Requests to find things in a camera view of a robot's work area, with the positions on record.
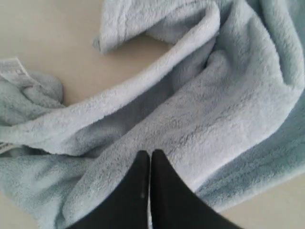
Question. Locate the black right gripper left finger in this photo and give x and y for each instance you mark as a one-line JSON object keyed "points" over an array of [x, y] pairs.
{"points": [[126, 206]]}

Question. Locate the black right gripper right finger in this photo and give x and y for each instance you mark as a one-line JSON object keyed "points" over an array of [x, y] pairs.
{"points": [[174, 205]]}

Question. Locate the light blue fleece towel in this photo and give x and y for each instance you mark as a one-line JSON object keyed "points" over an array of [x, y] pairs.
{"points": [[226, 104]]}

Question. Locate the white care label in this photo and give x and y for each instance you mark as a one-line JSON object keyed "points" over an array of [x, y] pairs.
{"points": [[13, 71]]}

